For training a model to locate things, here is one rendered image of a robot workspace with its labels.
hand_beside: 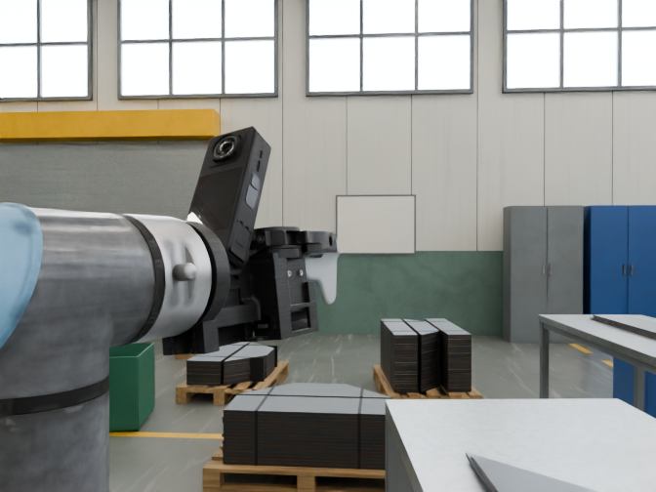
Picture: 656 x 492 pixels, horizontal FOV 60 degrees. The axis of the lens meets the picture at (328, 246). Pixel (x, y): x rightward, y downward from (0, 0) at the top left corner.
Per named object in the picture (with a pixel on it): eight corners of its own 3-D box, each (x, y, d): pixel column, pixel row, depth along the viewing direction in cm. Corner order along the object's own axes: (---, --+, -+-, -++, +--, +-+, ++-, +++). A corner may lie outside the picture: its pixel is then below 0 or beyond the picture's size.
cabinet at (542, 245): (511, 343, 803) (511, 205, 801) (503, 337, 852) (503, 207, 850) (583, 344, 796) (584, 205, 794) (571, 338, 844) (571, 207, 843)
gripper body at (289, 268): (249, 333, 48) (138, 356, 38) (240, 232, 49) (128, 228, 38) (327, 329, 45) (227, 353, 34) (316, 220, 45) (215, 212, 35)
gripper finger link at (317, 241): (306, 259, 51) (245, 261, 43) (304, 239, 51) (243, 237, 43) (352, 253, 48) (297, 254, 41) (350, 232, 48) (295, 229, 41)
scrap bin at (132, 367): (100, 410, 487) (99, 343, 487) (154, 408, 492) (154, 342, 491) (74, 434, 426) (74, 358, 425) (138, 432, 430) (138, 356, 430)
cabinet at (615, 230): (591, 344, 795) (592, 205, 793) (578, 338, 844) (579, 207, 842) (665, 345, 788) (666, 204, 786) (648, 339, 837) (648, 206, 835)
